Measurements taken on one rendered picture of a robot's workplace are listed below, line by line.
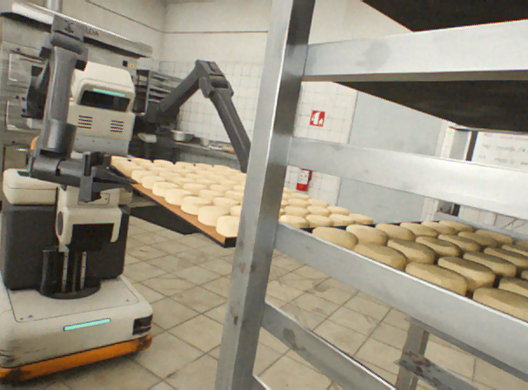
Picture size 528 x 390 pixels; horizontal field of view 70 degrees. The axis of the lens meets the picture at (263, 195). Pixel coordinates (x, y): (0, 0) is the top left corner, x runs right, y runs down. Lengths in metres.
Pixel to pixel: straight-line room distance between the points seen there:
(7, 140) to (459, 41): 4.32
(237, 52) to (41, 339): 4.71
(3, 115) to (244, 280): 4.12
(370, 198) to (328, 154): 4.33
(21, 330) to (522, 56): 1.76
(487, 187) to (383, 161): 0.08
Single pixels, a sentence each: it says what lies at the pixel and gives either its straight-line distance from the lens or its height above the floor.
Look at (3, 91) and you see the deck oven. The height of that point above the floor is 1.18.
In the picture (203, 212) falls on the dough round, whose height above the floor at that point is 1.02.
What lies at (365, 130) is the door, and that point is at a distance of 4.72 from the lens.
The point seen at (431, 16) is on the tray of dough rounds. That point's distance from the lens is 0.49.
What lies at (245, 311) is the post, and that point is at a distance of 0.41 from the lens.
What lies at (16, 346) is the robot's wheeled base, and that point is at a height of 0.22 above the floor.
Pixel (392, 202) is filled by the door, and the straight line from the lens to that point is 4.61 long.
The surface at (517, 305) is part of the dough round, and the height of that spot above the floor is 1.06.
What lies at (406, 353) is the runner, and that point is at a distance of 0.83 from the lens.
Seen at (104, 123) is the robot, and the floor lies 1.10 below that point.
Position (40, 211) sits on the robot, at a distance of 1.96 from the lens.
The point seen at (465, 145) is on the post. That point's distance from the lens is 0.75.
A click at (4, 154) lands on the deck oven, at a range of 4.45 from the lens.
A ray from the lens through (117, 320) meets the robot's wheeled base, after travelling 1.90.
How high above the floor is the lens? 1.15
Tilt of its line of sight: 9 degrees down
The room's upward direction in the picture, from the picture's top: 9 degrees clockwise
